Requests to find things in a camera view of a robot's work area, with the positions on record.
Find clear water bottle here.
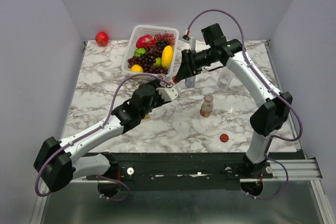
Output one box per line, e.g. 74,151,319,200
217,68,234,90

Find brown juice bottle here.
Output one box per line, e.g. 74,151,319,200
200,94,213,117

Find large red bottle cap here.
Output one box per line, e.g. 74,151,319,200
219,134,229,143

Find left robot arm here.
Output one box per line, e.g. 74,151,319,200
34,80,177,193

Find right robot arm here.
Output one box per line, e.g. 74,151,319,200
174,24,292,170

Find silver blue drink can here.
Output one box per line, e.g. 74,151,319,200
185,76,196,88

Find yellow mango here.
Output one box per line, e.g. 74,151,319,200
161,46,173,68

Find red bull can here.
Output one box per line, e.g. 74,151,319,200
157,73,167,81

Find green lime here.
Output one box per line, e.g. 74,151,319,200
152,57,162,67

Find red grape bunch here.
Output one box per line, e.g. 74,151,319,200
154,33,175,46

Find dark purple grapes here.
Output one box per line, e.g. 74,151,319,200
127,41,170,74

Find orange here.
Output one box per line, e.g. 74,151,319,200
130,64,143,73

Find red dragon fruit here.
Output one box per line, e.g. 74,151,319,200
135,34,156,48

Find green apple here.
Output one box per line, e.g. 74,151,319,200
134,48,146,57

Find white plastic fruit basket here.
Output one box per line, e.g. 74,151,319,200
121,25,180,81

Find red apple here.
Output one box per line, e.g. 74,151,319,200
95,31,109,47

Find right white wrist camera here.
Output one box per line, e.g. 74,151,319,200
181,34,196,51

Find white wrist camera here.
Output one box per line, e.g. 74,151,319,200
156,85,181,102
181,34,196,51

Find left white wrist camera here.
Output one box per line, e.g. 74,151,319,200
156,85,181,102

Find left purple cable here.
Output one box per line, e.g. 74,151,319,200
35,73,174,197

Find black mounting base frame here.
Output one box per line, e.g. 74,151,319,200
103,152,273,191

